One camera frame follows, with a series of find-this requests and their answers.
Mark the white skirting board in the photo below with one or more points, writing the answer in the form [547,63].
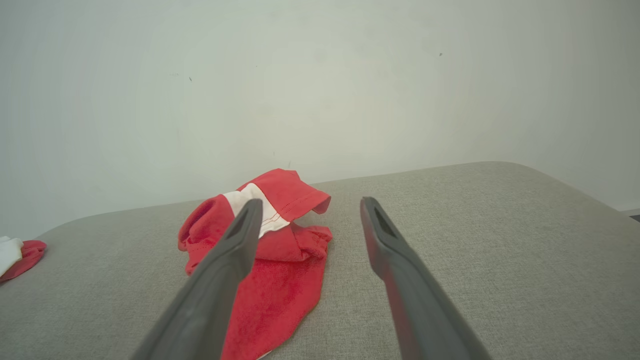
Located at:
[631,212]

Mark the red and white jersey shirt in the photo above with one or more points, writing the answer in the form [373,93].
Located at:
[30,252]

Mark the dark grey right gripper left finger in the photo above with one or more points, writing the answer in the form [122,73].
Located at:
[210,300]

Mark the red shorts with white stripe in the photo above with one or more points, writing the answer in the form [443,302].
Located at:
[285,300]

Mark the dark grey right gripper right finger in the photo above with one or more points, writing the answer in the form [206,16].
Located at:
[420,310]

